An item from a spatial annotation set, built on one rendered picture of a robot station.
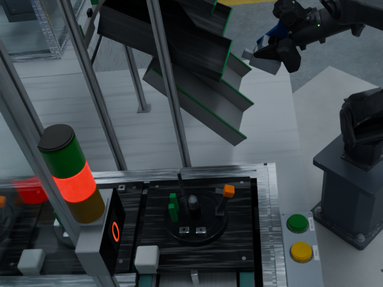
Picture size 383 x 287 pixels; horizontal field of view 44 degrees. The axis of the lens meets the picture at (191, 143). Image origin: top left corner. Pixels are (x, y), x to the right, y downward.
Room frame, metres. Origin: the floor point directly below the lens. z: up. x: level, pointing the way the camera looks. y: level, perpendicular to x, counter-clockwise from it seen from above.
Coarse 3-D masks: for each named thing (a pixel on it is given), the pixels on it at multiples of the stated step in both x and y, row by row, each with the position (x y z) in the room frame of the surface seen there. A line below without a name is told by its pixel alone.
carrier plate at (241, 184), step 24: (168, 192) 0.72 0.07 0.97; (240, 192) 0.68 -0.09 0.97; (240, 216) 0.61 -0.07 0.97; (144, 240) 0.60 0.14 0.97; (168, 240) 0.59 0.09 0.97; (216, 240) 0.57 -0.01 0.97; (240, 240) 0.55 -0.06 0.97; (168, 264) 0.53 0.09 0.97; (192, 264) 0.52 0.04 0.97; (216, 264) 0.51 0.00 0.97; (240, 264) 0.50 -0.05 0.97
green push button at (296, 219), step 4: (292, 216) 0.59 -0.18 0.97; (296, 216) 0.59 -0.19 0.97; (300, 216) 0.58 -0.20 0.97; (304, 216) 0.58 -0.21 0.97; (288, 220) 0.58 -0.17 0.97; (292, 220) 0.58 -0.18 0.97; (296, 220) 0.58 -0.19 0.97; (300, 220) 0.57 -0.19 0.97; (304, 220) 0.57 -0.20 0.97; (288, 224) 0.57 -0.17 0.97; (292, 224) 0.57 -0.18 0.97; (296, 224) 0.57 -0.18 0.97; (300, 224) 0.56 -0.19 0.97; (304, 224) 0.56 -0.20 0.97; (292, 228) 0.56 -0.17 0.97; (296, 228) 0.56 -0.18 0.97; (300, 228) 0.56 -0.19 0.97; (304, 228) 0.56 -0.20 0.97
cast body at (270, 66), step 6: (264, 36) 0.86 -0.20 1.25; (270, 36) 0.85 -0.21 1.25; (264, 42) 0.84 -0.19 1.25; (270, 42) 0.83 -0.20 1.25; (246, 48) 0.87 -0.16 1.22; (258, 48) 0.85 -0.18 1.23; (246, 54) 0.86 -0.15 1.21; (252, 54) 0.85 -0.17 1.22; (252, 60) 0.84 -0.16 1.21; (258, 60) 0.83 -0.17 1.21; (264, 60) 0.83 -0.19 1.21; (270, 60) 0.82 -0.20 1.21; (252, 66) 0.84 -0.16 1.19; (258, 66) 0.83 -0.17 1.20; (264, 66) 0.83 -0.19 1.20; (270, 66) 0.82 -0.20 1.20; (276, 66) 0.82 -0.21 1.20; (270, 72) 0.82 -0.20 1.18; (276, 72) 0.82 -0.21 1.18
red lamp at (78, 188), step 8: (88, 168) 0.46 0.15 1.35; (80, 176) 0.44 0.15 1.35; (88, 176) 0.45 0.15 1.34; (56, 184) 0.45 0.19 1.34; (64, 184) 0.44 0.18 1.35; (72, 184) 0.44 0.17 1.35; (80, 184) 0.44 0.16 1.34; (88, 184) 0.45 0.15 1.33; (64, 192) 0.44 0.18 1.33; (72, 192) 0.44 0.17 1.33; (80, 192) 0.44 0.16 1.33; (88, 192) 0.45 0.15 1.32; (72, 200) 0.44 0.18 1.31; (80, 200) 0.44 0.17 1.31
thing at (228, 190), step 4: (216, 188) 0.62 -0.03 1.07; (220, 188) 0.62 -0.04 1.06; (224, 188) 0.62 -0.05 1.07; (228, 188) 0.61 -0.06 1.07; (232, 188) 0.61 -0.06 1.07; (216, 192) 0.61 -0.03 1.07; (220, 192) 0.61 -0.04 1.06; (224, 192) 0.61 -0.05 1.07; (228, 192) 0.60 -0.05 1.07; (232, 192) 0.60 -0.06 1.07; (224, 196) 0.61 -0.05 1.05; (228, 196) 0.60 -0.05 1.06; (232, 196) 0.60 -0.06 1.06; (220, 200) 0.62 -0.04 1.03; (224, 200) 0.61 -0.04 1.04; (220, 204) 0.61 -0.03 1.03; (224, 204) 0.61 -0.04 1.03; (220, 208) 0.61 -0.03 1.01; (220, 212) 0.61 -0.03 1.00
